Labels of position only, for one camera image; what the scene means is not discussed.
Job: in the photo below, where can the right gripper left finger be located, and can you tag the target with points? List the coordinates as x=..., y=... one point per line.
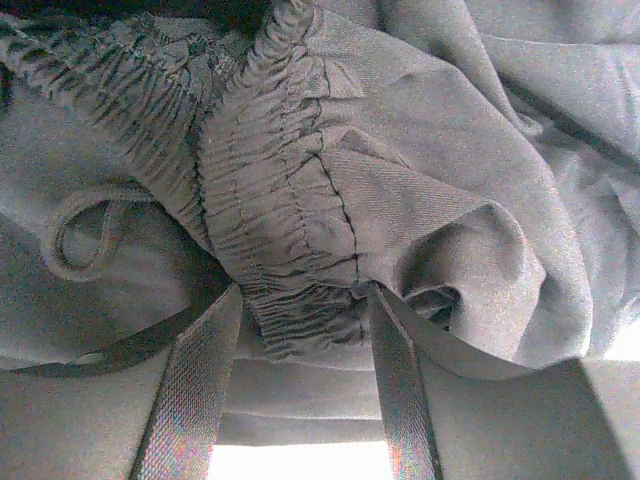
x=146, y=407

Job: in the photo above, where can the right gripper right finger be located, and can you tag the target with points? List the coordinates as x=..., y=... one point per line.
x=452, y=411

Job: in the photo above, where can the black trousers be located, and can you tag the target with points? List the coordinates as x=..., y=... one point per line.
x=479, y=159

